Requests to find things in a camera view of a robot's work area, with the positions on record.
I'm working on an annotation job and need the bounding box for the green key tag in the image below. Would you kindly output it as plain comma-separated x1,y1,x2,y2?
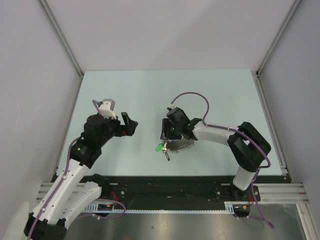
155,143,164,152

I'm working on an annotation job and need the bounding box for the right aluminium frame post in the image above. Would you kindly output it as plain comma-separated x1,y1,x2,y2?
254,0,305,77

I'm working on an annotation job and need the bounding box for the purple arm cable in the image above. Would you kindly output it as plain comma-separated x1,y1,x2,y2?
169,92,276,230
26,99,126,240

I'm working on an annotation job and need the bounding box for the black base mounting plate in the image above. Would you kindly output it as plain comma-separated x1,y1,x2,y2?
51,174,262,211

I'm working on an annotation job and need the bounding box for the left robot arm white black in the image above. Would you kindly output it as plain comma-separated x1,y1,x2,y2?
24,112,138,240

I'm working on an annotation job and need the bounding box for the small split rings bunch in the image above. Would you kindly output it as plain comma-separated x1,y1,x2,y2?
161,140,173,162

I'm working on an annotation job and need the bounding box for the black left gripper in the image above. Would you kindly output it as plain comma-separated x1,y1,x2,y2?
97,111,137,147

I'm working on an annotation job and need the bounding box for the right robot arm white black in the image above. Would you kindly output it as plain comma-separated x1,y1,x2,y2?
156,107,271,201

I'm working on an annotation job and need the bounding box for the aluminium frame post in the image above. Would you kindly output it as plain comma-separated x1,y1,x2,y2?
36,0,84,80
254,0,305,77

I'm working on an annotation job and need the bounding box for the large metal keyring blue handle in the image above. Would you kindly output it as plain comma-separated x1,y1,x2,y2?
166,138,195,154

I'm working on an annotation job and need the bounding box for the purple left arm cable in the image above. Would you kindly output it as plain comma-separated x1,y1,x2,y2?
26,99,126,240

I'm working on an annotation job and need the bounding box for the grey slotted cable duct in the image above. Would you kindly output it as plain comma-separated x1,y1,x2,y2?
82,201,237,216

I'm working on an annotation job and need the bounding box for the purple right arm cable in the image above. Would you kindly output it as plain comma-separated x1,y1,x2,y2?
169,92,276,230

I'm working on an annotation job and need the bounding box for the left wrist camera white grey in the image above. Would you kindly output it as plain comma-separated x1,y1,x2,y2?
98,99,117,119

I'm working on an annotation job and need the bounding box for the left aluminium frame post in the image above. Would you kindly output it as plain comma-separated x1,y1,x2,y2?
36,0,84,80

